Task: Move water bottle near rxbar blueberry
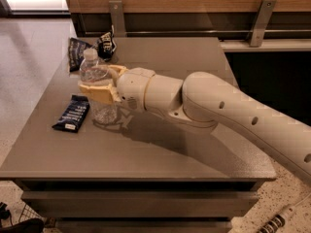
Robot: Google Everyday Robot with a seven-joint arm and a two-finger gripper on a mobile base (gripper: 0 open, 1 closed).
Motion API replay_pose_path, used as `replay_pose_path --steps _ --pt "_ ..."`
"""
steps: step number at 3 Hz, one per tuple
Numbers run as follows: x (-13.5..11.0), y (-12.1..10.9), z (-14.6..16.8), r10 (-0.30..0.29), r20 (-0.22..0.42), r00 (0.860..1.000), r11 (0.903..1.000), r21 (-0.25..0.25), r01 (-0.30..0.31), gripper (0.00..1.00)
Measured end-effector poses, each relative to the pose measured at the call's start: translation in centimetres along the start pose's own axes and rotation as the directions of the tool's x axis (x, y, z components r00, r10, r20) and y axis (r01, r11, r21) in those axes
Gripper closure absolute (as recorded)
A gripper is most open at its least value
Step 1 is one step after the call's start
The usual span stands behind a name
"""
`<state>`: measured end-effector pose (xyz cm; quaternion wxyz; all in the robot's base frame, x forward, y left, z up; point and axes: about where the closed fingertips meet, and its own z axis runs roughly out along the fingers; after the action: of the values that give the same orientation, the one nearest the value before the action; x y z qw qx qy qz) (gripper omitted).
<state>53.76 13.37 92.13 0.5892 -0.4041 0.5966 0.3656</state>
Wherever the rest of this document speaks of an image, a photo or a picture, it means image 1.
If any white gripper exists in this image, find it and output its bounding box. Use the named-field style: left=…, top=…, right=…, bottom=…
left=79, top=65, right=156, bottom=112

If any clear plastic water bottle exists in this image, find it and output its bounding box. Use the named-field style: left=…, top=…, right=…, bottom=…
left=80, top=49, right=117, bottom=125

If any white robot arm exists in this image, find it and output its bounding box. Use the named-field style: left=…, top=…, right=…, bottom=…
left=79, top=65, right=311, bottom=183

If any dark blue rxbar wrapper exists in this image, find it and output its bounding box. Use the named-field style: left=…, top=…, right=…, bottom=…
left=52, top=95, right=90, bottom=133

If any crumpled dark blue chip bag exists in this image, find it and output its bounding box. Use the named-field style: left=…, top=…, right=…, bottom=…
left=68, top=31, right=117, bottom=72

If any grey drawer cabinet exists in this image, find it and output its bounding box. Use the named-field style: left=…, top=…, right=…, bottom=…
left=0, top=37, right=277, bottom=233

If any black object bottom left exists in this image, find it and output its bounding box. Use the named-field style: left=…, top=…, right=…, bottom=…
left=0, top=202, right=44, bottom=233

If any white power strip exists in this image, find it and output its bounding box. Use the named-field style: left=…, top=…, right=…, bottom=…
left=257, top=205, right=296, bottom=233

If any left metal wall bracket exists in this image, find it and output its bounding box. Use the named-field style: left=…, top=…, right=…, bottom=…
left=109, top=0, right=126, bottom=37

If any metal wall bracket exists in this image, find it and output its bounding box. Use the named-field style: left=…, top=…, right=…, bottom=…
left=249, top=0, right=277, bottom=48
left=109, top=0, right=126, bottom=37

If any wire basket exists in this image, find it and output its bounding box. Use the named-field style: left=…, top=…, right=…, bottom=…
left=18, top=204, right=42, bottom=222

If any horizontal metal rail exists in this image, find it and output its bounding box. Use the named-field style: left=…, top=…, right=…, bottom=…
left=85, top=29, right=311, bottom=38

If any right metal wall bracket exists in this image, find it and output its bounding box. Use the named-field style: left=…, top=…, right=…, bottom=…
left=249, top=0, right=277, bottom=48

